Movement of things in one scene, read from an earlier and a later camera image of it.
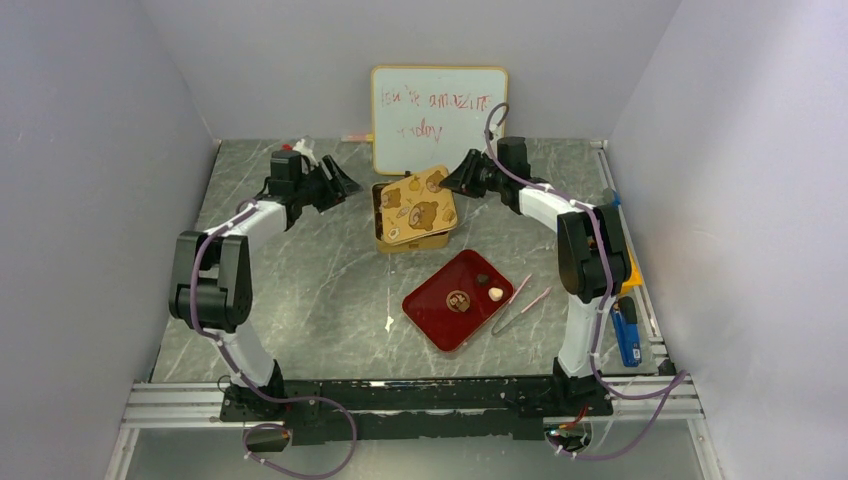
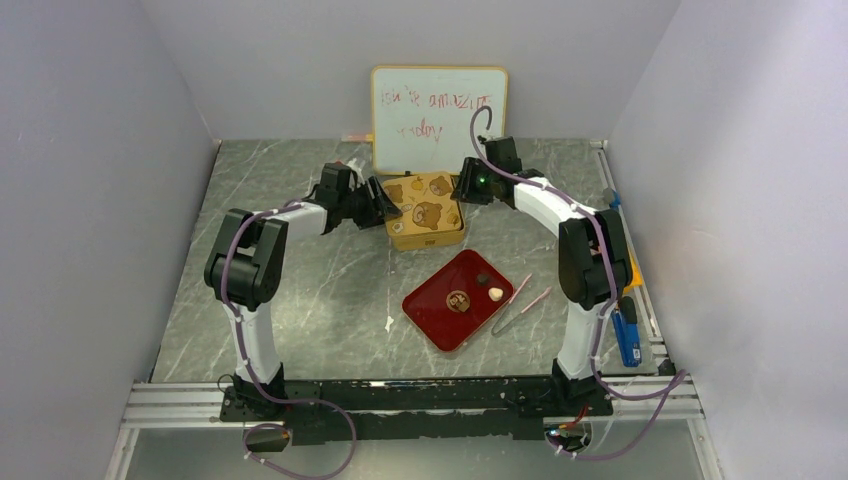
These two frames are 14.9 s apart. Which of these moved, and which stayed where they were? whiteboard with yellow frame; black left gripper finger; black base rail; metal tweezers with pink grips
Moved: black left gripper finger
Stayed: black base rail; whiteboard with yellow frame; metal tweezers with pink grips
